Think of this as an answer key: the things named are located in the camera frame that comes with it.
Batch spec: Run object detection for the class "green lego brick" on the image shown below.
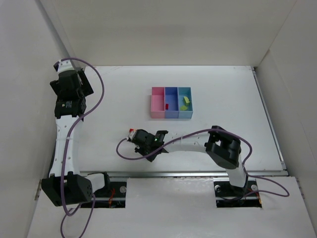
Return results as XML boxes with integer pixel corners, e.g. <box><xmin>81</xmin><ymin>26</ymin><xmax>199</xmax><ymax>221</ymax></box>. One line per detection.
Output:
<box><xmin>180</xmin><ymin>105</ymin><xmax>188</xmax><ymax>111</ymax></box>
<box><xmin>183</xmin><ymin>96</ymin><xmax>190</xmax><ymax>105</ymax></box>

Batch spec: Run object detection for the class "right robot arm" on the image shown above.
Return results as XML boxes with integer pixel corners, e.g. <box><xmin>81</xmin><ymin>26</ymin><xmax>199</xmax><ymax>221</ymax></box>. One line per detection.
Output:
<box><xmin>128</xmin><ymin>126</ymin><xmax>248</xmax><ymax>195</ymax></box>

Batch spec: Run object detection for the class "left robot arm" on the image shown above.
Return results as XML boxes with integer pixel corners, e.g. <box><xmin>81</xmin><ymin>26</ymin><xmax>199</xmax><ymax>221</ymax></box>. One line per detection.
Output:
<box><xmin>42</xmin><ymin>69</ymin><xmax>110</xmax><ymax>207</ymax></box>

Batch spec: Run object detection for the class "pink plastic bin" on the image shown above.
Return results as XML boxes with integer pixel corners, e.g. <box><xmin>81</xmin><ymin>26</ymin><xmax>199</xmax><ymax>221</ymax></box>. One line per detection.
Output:
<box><xmin>151</xmin><ymin>87</ymin><xmax>165</xmax><ymax>119</ymax></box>

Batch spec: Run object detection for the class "light blue plastic bin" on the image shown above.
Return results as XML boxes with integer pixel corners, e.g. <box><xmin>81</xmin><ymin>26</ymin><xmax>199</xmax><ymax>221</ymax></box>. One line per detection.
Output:
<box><xmin>178</xmin><ymin>87</ymin><xmax>193</xmax><ymax>119</ymax></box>

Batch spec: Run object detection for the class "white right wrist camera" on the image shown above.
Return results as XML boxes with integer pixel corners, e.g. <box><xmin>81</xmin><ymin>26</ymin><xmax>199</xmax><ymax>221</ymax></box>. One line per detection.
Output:
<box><xmin>127</xmin><ymin>129</ymin><xmax>137</xmax><ymax>141</ymax></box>

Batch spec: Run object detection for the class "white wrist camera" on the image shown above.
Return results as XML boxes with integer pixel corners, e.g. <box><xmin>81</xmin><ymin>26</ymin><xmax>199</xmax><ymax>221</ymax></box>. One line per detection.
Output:
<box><xmin>127</xmin><ymin>129</ymin><xmax>137</xmax><ymax>141</ymax></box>
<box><xmin>53</xmin><ymin>60</ymin><xmax>75</xmax><ymax>73</ymax></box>

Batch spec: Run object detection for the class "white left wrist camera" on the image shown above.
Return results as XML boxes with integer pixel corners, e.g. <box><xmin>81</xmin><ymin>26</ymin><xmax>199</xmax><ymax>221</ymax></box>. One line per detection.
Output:
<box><xmin>53</xmin><ymin>60</ymin><xmax>75</xmax><ymax>73</ymax></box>

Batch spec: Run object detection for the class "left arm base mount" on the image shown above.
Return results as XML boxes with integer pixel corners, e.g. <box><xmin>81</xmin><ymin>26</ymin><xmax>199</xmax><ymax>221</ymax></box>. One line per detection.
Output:
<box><xmin>94</xmin><ymin>181</ymin><xmax>127</xmax><ymax>208</ymax></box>

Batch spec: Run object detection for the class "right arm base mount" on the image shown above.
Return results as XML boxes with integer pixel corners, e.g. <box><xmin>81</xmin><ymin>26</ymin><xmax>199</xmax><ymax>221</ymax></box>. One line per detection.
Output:
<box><xmin>213</xmin><ymin>180</ymin><xmax>262</xmax><ymax>208</ymax></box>

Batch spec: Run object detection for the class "aluminium front rail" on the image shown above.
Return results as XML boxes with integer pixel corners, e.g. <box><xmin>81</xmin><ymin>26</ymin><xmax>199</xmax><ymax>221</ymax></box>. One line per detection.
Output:
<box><xmin>107</xmin><ymin>170</ymin><xmax>289</xmax><ymax>178</ymax></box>

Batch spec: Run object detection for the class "aluminium rail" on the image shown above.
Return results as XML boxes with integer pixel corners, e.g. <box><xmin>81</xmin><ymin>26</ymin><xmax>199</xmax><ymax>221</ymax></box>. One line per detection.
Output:
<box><xmin>107</xmin><ymin>170</ymin><xmax>289</xmax><ymax>178</ymax></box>
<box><xmin>251</xmin><ymin>67</ymin><xmax>287</xmax><ymax>171</ymax></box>

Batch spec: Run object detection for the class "aluminium right rail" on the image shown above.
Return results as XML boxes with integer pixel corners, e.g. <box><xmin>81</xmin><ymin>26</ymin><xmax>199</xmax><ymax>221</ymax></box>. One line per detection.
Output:
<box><xmin>251</xmin><ymin>67</ymin><xmax>287</xmax><ymax>171</ymax></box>

